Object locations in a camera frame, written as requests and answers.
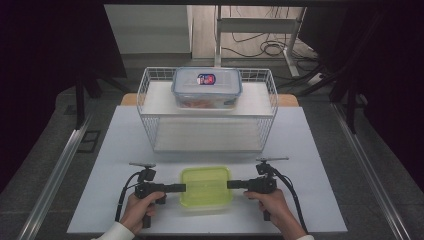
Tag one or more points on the black square floor frame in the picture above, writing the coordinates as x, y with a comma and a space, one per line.
89, 141

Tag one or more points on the black metal stand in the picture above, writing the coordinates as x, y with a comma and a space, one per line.
350, 100
80, 100

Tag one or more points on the white power strip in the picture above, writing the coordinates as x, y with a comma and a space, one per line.
316, 78

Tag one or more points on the wooden table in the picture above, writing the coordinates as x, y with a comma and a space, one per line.
128, 100

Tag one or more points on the person's left hand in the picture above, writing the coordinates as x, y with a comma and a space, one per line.
140, 211

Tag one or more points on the clear container with blue lid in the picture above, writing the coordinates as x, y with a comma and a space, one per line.
206, 87

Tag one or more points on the dark curtain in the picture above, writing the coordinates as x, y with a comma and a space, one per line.
40, 66
396, 83

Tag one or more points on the white cabinet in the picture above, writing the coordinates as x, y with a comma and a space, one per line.
150, 30

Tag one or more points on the aluminium rail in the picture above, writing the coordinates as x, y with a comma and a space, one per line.
366, 166
56, 173

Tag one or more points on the green plastic container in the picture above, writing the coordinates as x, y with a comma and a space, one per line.
206, 187

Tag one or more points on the person's right hand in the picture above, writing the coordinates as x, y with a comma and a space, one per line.
271, 206

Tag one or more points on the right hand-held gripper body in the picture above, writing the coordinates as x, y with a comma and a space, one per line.
263, 185

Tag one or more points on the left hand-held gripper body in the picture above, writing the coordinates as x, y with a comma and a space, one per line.
146, 189

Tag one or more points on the white metal desk frame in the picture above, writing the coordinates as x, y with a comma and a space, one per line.
256, 25

